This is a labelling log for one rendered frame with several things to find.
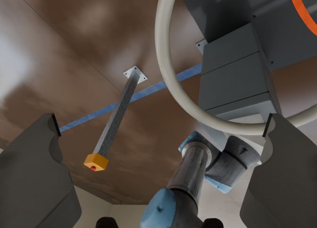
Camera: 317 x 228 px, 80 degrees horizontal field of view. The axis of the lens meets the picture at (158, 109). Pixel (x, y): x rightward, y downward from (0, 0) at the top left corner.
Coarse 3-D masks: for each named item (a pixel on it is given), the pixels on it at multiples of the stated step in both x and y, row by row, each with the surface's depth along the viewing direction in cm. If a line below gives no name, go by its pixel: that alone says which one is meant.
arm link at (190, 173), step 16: (192, 144) 95; (208, 144) 98; (192, 160) 76; (208, 160) 93; (176, 176) 63; (192, 176) 63; (160, 192) 51; (176, 192) 52; (192, 192) 55; (160, 208) 44; (176, 208) 45; (192, 208) 49; (144, 224) 44; (160, 224) 43; (176, 224) 43; (192, 224) 44
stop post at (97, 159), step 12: (132, 72) 206; (132, 84) 194; (120, 96) 186; (120, 108) 172; (108, 120) 167; (120, 120) 168; (108, 132) 154; (108, 144) 151; (96, 156) 137; (96, 168) 141
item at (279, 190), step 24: (288, 144) 9; (312, 144) 8; (264, 168) 7; (288, 168) 7; (312, 168) 7; (264, 192) 6; (288, 192) 6; (312, 192) 6; (240, 216) 7; (264, 216) 6; (288, 216) 6; (312, 216) 6
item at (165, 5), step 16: (160, 0) 35; (160, 16) 36; (160, 32) 37; (160, 48) 39; (160, 64) 41; (176, 80) 42; (176, 96) 44; (192, 112) 46; (304, 112) 47; (224, 128) 48; (240, 128) 48; (256, 128) 48
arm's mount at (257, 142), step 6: (258, 114) 98; (228, 120) 106; (234, 120) 104; (240, 120) 101; (246, 120) 99; (252, 120) 97; (258, 120) 95; (240, 138) 99; (246, 138) 93; (252, 138) 91; (258, 138) 89; (264, 138) 88; (252, 144) 93; (258, 144) 87; (264, 144) 86; (258, 150) 93; (258, 162) 108
